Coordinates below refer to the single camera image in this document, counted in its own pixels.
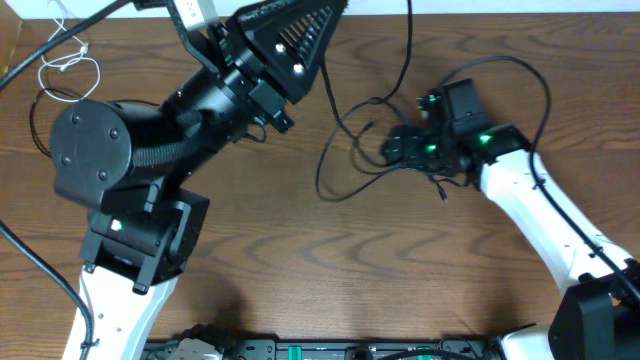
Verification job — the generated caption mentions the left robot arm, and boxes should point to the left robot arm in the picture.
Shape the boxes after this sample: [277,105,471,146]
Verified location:
[50,0,346,359]

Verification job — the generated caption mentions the white usb cable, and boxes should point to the white usb cable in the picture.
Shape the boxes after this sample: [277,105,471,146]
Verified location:
[36,0,102,105]

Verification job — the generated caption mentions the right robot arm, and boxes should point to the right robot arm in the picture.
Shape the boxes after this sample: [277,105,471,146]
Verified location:
[381,79,639,359]

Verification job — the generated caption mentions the cardboard panel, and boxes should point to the cardboard panel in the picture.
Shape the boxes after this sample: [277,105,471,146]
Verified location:
[0,0,23,77]

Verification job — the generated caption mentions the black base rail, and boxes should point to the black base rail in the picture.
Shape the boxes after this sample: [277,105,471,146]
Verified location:
[139,323,556,360]

